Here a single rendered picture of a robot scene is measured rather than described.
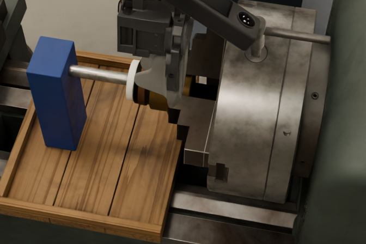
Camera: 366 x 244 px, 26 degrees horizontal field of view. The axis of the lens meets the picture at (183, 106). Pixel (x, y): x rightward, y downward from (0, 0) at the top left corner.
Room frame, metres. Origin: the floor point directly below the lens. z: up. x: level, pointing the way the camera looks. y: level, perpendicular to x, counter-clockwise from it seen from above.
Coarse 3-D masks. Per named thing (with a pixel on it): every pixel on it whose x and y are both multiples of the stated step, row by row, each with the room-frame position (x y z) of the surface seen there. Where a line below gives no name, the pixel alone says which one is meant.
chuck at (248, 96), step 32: (224, 64) 0.71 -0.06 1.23; (256, 64) 0.71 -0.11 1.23; (224, 96) 0.67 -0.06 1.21; (256, 96) 0.66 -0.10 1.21; (224, 128) 0.63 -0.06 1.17; (256, 128) 0.63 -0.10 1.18; (224, 160) 0.61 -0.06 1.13; (256, 160) 0.60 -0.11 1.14; (224, 192) 0.61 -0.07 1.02; (256, 192) 0.59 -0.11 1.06
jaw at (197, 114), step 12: (168, 108) 0.72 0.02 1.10; (180, 108) 0.72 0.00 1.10; (192, 108) 0.72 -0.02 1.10; (204, 108) 0.72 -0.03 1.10; (168, 120) 0.72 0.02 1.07; (180, 120) 0.69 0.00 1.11; (192, 120) 0.69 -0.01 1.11; (204, 120) 0.69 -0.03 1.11; (180, 132) 0.68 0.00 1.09; (192, 132) 0.67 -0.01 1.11; (204, 132) 0.67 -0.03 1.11; (192, 144) 0.65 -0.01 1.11; (204, 144) 0.65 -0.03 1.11; (192, 156) 0.63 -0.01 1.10; (204, 156) 0.63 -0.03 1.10; (216, 168) 0.61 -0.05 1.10; (228, 168) 0.61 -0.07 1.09
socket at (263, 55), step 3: (249, 48) 0.73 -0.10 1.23; (264, 48) 0.73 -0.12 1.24; (246, 51) 0.73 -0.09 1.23; (249, 51) 0.73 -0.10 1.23; (261, 51) 0.73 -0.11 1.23; (264, 51) 0.73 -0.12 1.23; (246, 54) 0.72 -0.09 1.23; (249, 54) 0.72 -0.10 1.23; (261, 54) 0.72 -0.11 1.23; (264, 54) 0.72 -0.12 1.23; (246, 57) 0.72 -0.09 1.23; (249, 57) 0.72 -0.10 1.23; (252, 57) 0.72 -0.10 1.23; (255, 57) 0.72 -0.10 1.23; (258, 57) 0.72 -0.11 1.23; (261, 57) 0.72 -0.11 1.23; (264, 57) 0.72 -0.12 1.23; (249, 60) 0.71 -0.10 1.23; (252, 60) 0.71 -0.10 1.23; (255, 60) 0.71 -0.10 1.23; (258, 60) 0.71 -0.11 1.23; (261, 60) 0.71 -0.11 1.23
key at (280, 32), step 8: (264, 32) 0.71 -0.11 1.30; (272, 32) 0.70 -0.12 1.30; (280, 32) 0.70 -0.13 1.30; (288, 32) 0.70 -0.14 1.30; (296, 32) 0.70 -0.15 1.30; (304, 32) 0.70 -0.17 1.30; (304, 40) 0.69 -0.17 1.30; (312, 40) 0.69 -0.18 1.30; (320, 40) 0.69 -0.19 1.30; (328, 40) 0.69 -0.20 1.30
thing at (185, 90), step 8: (136, 72) 0.78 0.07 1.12; (192, 80) 0.77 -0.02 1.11; (136, 88) 0.76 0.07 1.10; (184, 88) 0.76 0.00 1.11; (192, 88) 0.79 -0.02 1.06; (136, 96) 0.75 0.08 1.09; (144, 96) 0.75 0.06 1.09; (152, 96) 0.75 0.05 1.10; (160, 96) 0.74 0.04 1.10; (192, 96) 0.78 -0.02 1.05; (144, 104) 0.75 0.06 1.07; (152, 104) 0.74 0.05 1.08; (160, 104) 0.74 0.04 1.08
